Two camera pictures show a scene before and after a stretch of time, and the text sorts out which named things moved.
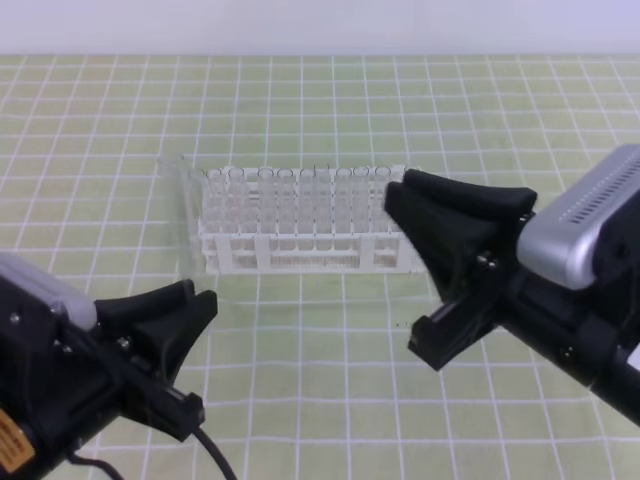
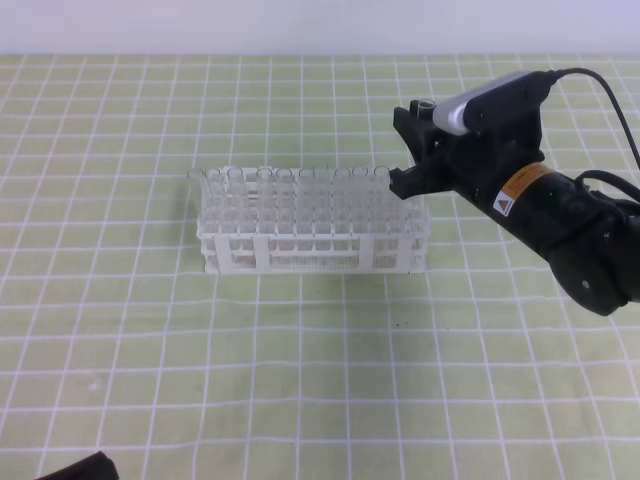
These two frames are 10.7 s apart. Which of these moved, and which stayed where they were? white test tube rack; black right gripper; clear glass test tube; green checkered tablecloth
Moved: black right gripper; clear glass test tube
Stayed: white test tube rack; green checkered tablecloth
